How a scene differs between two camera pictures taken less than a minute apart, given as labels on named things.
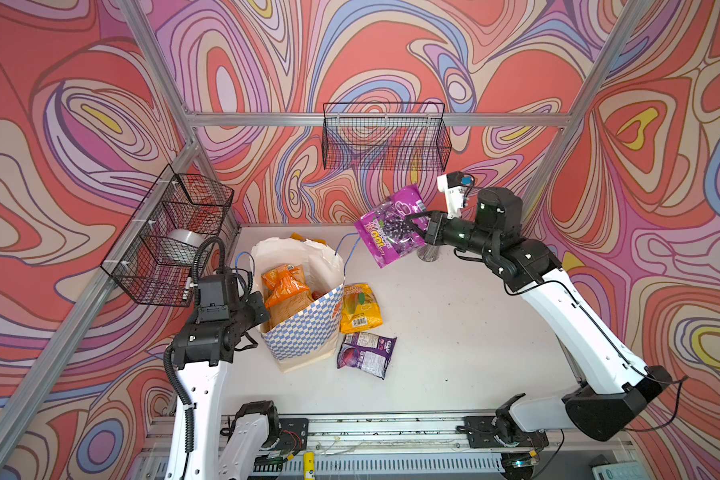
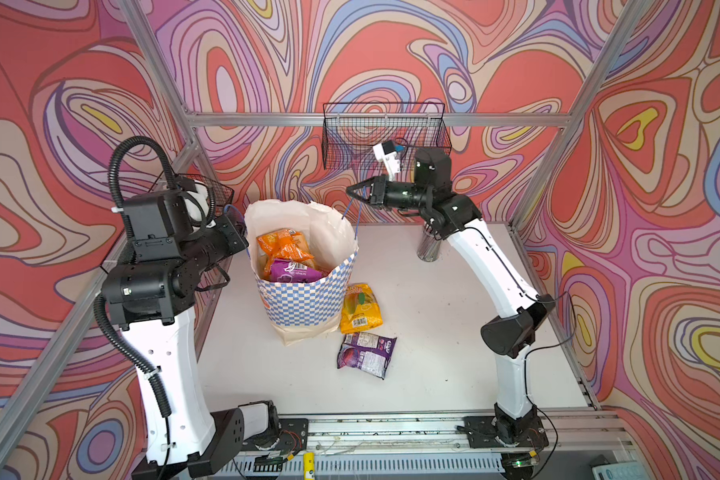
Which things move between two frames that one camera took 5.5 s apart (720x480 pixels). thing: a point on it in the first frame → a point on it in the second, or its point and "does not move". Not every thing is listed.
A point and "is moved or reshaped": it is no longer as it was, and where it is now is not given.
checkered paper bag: [311, 335] is moved or reshaped
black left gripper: [256, 307] → [234, 234]
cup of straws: [428, 253] does not move
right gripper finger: [416, 228] → [367, 199]
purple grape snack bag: [386, 230] → [293, 272]
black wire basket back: [385, 136] does not move
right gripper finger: [412, 215] → [359, 184]
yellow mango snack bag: [360, 309] does not move
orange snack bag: [281, 283] → [286, 244]
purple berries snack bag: [366, 353] does not move
